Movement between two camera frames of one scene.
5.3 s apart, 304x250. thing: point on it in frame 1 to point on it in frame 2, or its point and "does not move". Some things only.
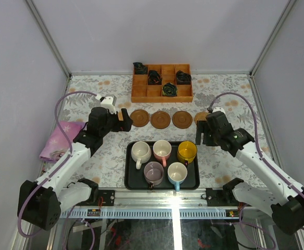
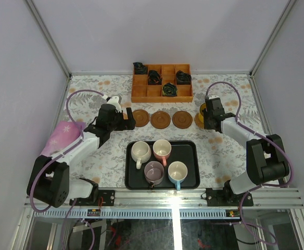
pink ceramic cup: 162,150 does not move
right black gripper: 202,126 to 206,125
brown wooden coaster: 182,120 does not move
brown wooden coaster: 160,120 does not move
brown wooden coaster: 140,117 does not move
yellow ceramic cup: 187,150 to 202,107
